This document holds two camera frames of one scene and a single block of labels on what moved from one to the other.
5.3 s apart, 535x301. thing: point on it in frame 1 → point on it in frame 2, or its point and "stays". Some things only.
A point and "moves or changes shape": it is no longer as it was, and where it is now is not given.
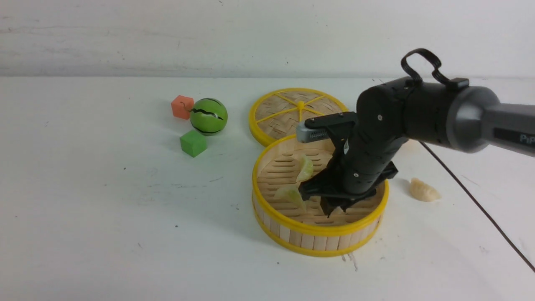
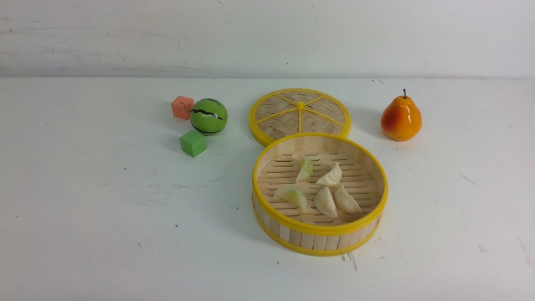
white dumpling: (422, 191) moves or changes shape
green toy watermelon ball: (208, 116) stays
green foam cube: (194, 143) stays
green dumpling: (306, 170) stays
